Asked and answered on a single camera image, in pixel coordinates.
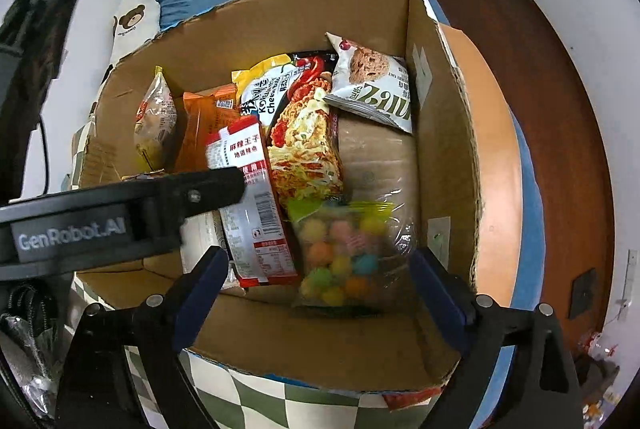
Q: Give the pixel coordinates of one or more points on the cardboard box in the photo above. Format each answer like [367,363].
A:
[353,129]

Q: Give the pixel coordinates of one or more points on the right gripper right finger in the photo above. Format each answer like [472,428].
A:
[541,388]

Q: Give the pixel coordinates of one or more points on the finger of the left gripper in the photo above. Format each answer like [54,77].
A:
[173,199]

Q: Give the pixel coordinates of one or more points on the green white checkered blanket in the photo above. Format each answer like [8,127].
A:
[280,398]

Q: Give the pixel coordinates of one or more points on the black monitor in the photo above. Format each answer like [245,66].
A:
[33,35]

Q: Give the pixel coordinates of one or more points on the bear print pillow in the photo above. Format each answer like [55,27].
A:
[135,23]

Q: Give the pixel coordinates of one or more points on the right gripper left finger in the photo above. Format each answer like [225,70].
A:
[96,388]

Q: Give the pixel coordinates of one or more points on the red white spicy strip packet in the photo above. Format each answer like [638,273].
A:
[253,227]

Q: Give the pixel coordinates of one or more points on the white cookie snack bag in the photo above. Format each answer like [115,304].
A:
[370,84]

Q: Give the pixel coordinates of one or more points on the orange snack packet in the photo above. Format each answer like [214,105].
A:
[207,112]

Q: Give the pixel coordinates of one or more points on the clear yellow pastry bag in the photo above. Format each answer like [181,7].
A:
[155,124]

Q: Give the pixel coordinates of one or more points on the yellow cheese ramen packet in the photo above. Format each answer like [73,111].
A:
[286,92]

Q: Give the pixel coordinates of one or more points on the white wrapped cracker pack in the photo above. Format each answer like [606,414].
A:
[198,234]

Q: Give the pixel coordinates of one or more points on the colourful candy balls bag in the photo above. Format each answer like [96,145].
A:
[354,256]

